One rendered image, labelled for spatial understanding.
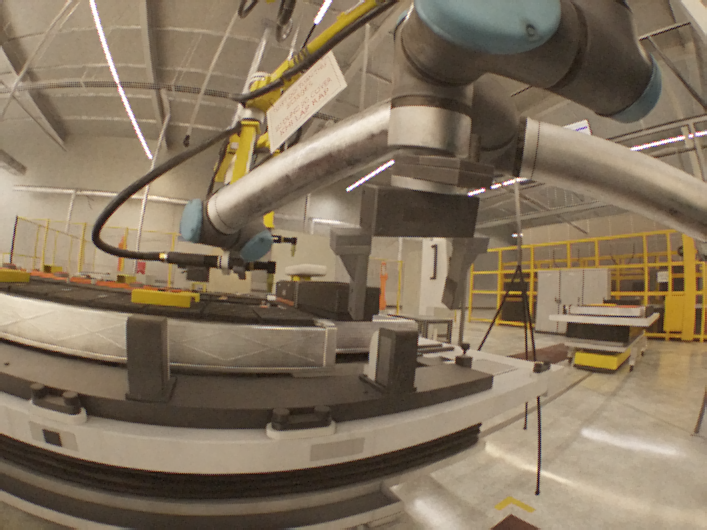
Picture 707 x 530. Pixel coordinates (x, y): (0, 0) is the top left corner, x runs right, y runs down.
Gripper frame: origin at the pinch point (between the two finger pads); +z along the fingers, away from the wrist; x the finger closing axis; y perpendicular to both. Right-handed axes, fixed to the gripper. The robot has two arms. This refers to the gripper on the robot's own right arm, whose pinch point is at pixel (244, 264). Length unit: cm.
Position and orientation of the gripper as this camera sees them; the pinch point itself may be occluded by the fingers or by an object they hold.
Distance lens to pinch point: 103.5
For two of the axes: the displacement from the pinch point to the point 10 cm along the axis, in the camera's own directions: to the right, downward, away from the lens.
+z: -2.0, 5.6, 8.1
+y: -9.8, -0.8, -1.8
